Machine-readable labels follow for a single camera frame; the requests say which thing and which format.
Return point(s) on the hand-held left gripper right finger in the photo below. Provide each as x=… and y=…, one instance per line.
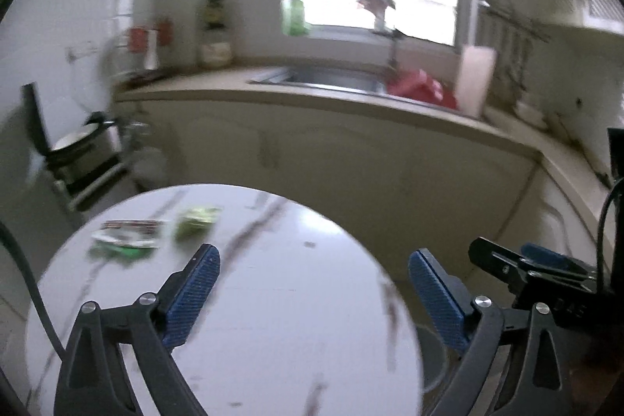
x=438, y=304

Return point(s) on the light green wrapper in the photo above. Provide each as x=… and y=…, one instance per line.
x=197, y=221

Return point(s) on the stack of white bowls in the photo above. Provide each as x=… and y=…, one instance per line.
x=531, y=114

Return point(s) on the green white snack packet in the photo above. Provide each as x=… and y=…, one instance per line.
x=126, y=233

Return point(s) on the steel kitchen sink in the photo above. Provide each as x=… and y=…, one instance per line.
x=331, y=79

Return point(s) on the red basin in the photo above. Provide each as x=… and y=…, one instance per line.
x=419, y=87

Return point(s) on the green bottle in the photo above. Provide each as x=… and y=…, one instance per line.
x=295, y=14

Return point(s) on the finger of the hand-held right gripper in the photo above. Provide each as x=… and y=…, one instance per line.
x=495, y=260
x=551, y=257

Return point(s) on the translucent plastic bag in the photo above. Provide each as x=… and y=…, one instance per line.
x=146, y=167

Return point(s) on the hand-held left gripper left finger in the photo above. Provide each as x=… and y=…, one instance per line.
x=192, y=294

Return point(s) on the sink faucet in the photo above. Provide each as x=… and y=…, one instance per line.
x=392, y=50

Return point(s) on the wall utensil rail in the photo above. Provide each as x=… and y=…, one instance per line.
x=512, y=23

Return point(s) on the white storage rack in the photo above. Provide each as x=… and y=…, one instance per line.
x=92, y=187

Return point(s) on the cutting board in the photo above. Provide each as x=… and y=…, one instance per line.
x=475, y=79

